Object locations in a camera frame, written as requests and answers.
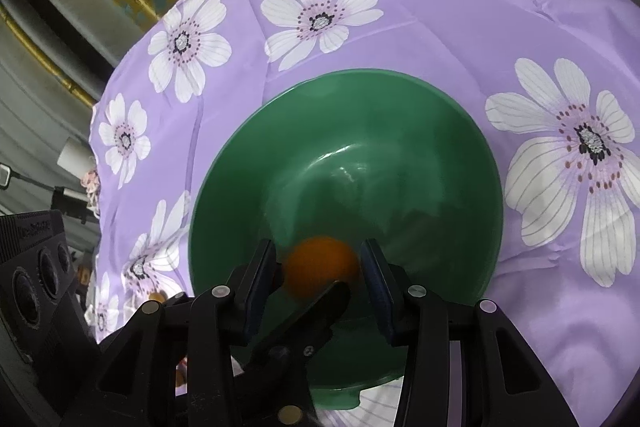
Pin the black tripod stand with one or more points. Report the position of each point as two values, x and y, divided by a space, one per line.
71 203

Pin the purple floral tablecloth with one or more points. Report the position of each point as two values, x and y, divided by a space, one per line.
553 84

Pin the small tan longan fruit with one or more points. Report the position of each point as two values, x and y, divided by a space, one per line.
158 297

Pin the white paper roll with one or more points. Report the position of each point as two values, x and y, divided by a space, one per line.
76 158

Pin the green plastic bowl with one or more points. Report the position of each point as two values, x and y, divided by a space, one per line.
355 155

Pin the small orange tangerine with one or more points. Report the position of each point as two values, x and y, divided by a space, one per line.
316 263

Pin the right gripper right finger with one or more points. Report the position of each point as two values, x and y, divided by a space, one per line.
465 365

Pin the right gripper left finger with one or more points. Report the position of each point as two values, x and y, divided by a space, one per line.
170 365

